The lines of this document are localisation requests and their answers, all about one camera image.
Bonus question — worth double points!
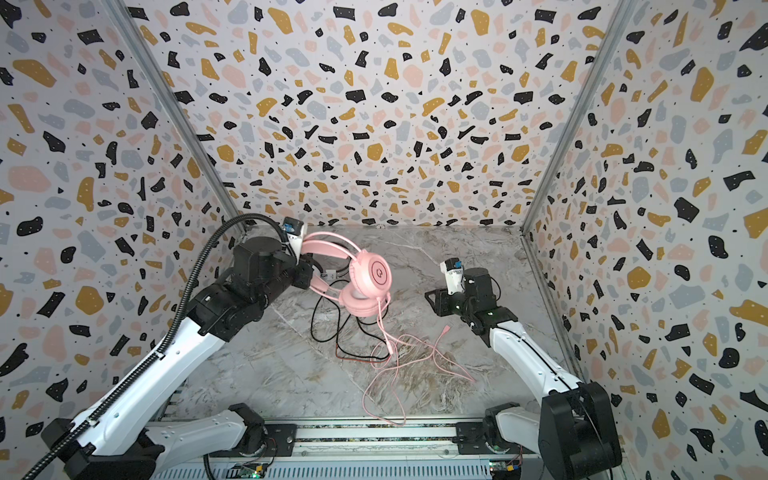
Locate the pink headphone cable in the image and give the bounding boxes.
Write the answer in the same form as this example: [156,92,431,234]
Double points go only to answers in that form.
[359,299,478,427]

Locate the pink headphones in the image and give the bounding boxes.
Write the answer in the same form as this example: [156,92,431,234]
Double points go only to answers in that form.
[301,232,393,318]

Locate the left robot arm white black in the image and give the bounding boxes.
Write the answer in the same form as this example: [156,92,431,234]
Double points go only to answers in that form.
[26,232,312,479]

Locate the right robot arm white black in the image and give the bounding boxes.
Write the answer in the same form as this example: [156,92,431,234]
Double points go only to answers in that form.
[424,258,622,479]

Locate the circuit board right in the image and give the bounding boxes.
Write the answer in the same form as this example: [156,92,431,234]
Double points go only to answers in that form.
[489,459,522,480]

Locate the green circuit board left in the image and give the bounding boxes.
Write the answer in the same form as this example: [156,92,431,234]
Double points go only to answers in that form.
[229,463,268,479]

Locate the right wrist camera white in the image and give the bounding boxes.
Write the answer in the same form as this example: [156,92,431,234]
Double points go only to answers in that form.
[440,257,464,295]

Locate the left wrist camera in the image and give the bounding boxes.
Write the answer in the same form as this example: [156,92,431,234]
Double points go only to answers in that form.
[282,217,307,257]

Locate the black braided headphone cable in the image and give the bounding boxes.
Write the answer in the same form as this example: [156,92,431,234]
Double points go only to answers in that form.
[308,278,391,362]

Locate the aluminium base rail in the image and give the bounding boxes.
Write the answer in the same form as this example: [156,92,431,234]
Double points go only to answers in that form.
[153,417,551,479]

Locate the black corrugated cable conduit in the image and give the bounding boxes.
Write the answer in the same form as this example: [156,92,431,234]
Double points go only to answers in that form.
[20,212,289,480]

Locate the left aluminium corner post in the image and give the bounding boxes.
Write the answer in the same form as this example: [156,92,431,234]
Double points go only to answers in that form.
[102,1,238,219]

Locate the aluminium corner post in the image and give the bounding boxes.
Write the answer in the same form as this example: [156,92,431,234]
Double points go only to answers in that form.
[520,0,638,236]
[102,1,238,219]

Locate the right aluminium corner post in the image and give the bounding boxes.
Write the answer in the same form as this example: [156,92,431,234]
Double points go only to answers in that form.
[520,0,638,236]

